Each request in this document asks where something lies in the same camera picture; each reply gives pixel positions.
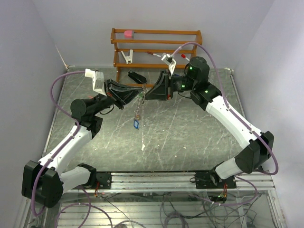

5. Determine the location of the purple cable loop below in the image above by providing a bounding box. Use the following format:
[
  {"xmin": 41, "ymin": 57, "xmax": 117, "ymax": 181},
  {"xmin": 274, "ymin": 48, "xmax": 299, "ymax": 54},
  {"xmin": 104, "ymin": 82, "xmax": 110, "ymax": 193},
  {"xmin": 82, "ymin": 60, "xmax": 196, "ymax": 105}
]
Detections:
[{"xmin": 53, "ymin": 182, "xmax": 112, "ymax": 228}]

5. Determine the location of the wooden shelf rack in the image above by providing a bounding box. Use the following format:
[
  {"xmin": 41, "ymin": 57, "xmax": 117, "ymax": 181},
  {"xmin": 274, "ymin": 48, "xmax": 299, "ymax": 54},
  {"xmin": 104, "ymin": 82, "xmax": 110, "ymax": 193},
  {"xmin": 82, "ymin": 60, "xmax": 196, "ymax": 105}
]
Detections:
[{"xmin": 110, "ymin": 28, "xmax": 203, "ymax": 82}]

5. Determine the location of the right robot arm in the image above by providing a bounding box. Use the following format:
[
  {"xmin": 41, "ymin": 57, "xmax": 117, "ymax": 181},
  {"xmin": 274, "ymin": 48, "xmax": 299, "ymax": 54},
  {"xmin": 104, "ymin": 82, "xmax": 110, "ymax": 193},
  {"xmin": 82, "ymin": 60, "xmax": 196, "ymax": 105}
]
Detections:
[{"xmin": 145, "ymin": 53, "xmax": 274, "ymax": 188}]

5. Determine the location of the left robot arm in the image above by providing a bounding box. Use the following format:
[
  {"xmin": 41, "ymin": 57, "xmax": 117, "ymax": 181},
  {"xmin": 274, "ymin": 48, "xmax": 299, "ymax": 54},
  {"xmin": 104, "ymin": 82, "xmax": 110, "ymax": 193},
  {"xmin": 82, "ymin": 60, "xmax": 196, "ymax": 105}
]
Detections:
[{"xmin": 21, "ymin": 79, "xmax": 143, "ymax": 208}]

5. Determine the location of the round metal keyring disc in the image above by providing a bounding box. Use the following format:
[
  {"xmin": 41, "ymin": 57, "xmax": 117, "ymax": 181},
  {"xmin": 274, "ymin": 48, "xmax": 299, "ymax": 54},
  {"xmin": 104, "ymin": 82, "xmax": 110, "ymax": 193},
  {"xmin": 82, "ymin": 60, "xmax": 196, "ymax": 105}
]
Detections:
[{"xmin": 133, "ymin": 85, "xmax": 148, "ymax": 122}]

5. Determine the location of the blue key tag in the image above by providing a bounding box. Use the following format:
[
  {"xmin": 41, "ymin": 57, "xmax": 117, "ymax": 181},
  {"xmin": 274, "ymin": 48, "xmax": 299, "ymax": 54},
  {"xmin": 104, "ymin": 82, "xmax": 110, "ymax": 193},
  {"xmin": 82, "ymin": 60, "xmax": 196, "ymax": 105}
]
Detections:
[{"xmin": 133, "ymin": 120, "xmax": 139, "ymax": 130}]

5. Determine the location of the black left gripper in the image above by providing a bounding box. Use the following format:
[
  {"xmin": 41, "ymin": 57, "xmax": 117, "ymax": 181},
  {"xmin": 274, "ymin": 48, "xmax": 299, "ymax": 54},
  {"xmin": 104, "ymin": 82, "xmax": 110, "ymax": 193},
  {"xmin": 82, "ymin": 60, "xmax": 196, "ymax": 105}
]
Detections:
[{"xmin": 92, "ymin": 78, "xmax": 143, "ymax": 116}]

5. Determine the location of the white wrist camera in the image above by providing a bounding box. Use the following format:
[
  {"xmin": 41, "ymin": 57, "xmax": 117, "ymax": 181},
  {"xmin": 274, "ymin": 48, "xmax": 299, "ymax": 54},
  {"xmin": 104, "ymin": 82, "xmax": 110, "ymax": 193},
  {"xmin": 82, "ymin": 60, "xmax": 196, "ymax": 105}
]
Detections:
[
  {"xmin": 161, "ymin": 53, "xmax": 176, "ymax": 75},
  {"xmin": 85, "ymin": 69, "xmax": 106, "ymax": 96}
]

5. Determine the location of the pink eraser block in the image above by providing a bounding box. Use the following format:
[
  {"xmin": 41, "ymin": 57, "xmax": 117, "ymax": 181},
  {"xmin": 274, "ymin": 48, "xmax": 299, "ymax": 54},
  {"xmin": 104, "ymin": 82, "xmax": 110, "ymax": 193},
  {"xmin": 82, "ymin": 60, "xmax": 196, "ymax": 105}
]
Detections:
[{"xmin": 123, "ymin": 30, "xmax": 134, "ymax": 39}]

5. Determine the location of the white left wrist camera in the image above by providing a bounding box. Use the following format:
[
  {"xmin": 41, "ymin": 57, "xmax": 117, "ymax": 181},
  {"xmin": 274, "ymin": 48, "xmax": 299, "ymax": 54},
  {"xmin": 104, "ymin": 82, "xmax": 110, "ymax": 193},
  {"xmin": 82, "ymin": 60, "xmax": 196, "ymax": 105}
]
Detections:
[{"xmin": 85, "ymin": 69, "xmax": 106, "ymax": 96}]

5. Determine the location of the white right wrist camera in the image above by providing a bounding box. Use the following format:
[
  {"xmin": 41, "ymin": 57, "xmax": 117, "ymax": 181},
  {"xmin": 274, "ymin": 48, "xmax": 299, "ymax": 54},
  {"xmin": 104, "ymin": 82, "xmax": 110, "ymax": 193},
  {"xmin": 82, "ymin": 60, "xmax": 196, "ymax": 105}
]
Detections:
[{"xmin": 161, "ymin": 53, "xmax": 176, "ymax": 75}]

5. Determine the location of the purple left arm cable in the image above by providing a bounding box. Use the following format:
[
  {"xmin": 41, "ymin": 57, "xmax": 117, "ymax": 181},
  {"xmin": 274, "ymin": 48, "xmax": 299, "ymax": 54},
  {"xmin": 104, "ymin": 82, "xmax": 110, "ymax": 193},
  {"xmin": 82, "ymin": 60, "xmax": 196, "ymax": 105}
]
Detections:
[{"xmin": 31, "ymin": 70, "xmax": 87, "ymax": 217}]

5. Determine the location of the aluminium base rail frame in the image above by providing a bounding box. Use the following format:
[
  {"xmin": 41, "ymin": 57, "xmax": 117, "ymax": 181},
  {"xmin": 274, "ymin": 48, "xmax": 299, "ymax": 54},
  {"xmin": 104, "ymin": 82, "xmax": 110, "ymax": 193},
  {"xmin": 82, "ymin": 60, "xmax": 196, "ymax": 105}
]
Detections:
[{"xmin": 25, "ymin": 170, "xmax": 277, "ymax": 193}]

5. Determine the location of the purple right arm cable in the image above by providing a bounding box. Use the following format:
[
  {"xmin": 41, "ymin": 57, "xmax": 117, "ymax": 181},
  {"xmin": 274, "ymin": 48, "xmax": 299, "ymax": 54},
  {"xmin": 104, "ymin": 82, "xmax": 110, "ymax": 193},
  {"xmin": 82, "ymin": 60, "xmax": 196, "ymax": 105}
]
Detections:
[{"xmin": 172, "ymin": 42, "xmax": 279, "ymax": 176}]

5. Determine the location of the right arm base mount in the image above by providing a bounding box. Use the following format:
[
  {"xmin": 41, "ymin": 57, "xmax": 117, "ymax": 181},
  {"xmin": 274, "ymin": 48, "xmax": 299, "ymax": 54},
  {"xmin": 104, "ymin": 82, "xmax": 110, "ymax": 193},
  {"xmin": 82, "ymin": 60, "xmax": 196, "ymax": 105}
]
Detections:
[{"xmin": 190, "ymin": 166, "xmax": 237, "ymax": 189}]

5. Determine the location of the red white marker pen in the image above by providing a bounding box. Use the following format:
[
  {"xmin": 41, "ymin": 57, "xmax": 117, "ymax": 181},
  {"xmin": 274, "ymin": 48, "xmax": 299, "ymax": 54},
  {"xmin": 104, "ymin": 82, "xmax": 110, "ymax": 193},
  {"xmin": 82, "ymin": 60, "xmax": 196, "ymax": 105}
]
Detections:
[{"xmin": 147, "ymin": 51, "xmax": 162, "ymax": 57}]

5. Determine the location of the red capped white marker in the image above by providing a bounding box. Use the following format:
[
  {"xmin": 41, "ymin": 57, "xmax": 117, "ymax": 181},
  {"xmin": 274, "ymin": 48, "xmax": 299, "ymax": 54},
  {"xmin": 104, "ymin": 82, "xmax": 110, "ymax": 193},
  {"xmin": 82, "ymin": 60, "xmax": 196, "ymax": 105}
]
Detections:
[{"xmin": 181, "ymin": 54, "xmax": 190, "ymax": 61}]

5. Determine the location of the white plastic clamp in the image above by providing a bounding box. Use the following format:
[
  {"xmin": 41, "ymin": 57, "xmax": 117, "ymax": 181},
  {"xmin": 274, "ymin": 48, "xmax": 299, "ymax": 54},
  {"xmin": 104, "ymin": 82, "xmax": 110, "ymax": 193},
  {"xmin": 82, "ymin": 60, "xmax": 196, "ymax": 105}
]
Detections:
[{"xmin": 121, "ymin": 49, "xmax": 133, "ymax": 64}]

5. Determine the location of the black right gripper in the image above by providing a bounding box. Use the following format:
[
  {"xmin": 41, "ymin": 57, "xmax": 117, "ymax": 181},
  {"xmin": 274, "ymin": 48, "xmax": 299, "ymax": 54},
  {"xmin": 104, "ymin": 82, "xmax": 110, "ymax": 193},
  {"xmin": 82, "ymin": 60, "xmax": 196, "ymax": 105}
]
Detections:
[{"xmin": 145, "ymin": 69, "xmax": 197, "ymax": 101}]

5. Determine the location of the black object on rack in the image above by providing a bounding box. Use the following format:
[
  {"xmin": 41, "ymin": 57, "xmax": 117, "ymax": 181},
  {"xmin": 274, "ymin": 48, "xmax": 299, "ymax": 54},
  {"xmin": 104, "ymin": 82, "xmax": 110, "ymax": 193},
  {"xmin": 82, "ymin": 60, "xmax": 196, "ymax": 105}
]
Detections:
[{"xmin": 128, "ymin": 71, "xmax": 147, "ymax": 84}]

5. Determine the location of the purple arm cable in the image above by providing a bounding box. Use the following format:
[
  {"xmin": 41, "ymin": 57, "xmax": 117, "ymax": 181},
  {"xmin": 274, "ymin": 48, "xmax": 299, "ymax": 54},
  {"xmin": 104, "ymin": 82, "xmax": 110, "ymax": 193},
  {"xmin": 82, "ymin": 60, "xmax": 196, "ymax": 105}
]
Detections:
[
  {"xmin": 172, "ymin": 42, "xmax": 279, "ymax": 176},
  {"xmin": 31, "ymin": 70, "xmax": 87, "ymax": 217}
]

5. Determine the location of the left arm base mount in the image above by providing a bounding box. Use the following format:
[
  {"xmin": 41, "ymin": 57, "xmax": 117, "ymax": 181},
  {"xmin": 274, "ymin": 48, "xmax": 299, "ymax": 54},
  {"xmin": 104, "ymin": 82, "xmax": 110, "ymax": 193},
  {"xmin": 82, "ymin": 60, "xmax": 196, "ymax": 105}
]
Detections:
[{"xmin": 67, "ymin": 171, "xmax": 113, "ymax": 190}]

